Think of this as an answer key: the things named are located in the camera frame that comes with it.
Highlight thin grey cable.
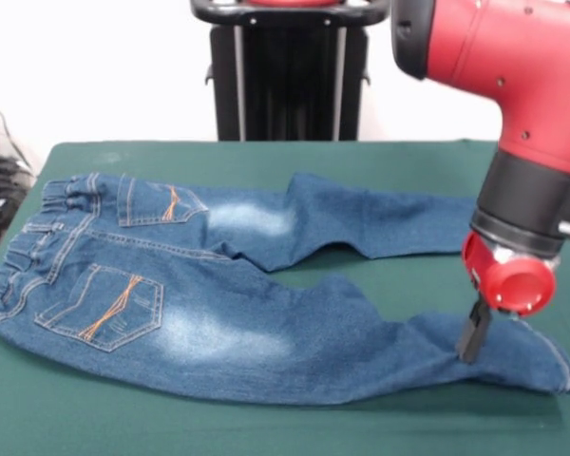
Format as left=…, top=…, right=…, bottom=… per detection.
left=0, top=87, right=32, bottom=172

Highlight black cable bundle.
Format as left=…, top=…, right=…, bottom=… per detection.
left=0, top=156, right=35, bottom=248

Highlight blue denim jeans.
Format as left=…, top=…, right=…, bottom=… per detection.
left=0, top=170, right=570, bottom=408

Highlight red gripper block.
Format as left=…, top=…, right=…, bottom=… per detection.
left=455, top=229, right=559, bottom=366

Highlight dark green table cloth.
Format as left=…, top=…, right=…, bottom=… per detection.
left=0, top=139, right=570, bottom=456

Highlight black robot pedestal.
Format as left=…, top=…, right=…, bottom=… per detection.
left=189, top=0, right=391, bottom=143

